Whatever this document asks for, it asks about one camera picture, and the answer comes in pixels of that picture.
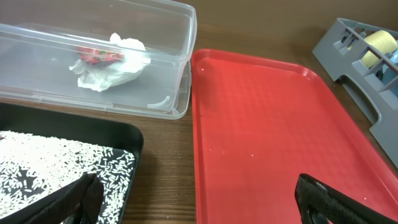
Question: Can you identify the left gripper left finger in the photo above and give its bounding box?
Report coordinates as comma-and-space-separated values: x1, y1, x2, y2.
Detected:
1, 174, 104, 224

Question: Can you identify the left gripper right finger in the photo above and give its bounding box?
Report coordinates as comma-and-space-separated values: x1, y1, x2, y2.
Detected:
295, 174, 397, 224

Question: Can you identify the food leftovers rice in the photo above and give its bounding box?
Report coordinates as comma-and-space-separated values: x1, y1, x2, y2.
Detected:
1, 131, 136, 224

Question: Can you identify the small light blue bowl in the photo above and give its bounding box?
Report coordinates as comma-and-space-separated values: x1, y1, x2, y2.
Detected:
381, 51, 397, 85

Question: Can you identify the yellow plastic cup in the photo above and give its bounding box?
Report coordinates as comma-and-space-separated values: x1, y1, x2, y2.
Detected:
361, 30, 397, 68

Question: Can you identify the black waste tray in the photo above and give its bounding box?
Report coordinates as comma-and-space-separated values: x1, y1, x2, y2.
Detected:
1, 103, 144, 223

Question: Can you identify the grey dishwasher rack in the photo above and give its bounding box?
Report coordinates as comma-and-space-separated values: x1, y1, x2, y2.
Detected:
313, 18, 397, 164

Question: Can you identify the red plastic tray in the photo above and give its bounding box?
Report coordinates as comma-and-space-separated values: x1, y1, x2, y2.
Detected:
192, 49, 397, 223

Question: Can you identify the crumpled white tissue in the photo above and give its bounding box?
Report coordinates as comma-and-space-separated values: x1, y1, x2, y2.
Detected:
69, 33, 150, 92

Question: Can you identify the red snack wrapper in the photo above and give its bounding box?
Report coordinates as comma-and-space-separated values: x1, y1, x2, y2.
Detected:
77, 47, 124, 65

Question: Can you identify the clear plastic bin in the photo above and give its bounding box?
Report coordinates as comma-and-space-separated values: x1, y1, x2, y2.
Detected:
1, 0, 197, 119

